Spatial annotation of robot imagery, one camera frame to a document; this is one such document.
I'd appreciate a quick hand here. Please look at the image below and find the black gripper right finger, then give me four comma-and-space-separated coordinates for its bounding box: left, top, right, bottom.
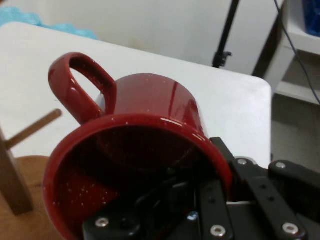
209, 136, 320, 240

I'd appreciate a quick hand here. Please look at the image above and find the light blue foam mat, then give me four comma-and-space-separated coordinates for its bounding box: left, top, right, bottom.
0, 6, 99, 41

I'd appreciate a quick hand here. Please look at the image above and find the white shelf unit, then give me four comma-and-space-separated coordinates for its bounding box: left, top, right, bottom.
251, 0, 320, 106

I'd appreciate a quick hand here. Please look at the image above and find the brown wooden mug tree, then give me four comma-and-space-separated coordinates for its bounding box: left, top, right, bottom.
0, 108, 63, 240

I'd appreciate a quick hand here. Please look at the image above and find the black tripod stand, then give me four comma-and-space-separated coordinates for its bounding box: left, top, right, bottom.
211, 0, 241, 69

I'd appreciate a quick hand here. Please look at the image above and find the thin dark hanging cable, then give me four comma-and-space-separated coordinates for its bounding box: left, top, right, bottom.
273, 0, 320, 105

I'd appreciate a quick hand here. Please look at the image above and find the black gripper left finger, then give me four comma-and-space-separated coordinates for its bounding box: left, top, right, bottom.
82, 167, 236, 240

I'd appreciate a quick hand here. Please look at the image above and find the red ceramic mug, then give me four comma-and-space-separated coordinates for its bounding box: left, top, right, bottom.
42, 51, 235, 240

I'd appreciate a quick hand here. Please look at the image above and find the blue plastic bag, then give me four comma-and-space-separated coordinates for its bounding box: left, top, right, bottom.
303, 0, 320, 38

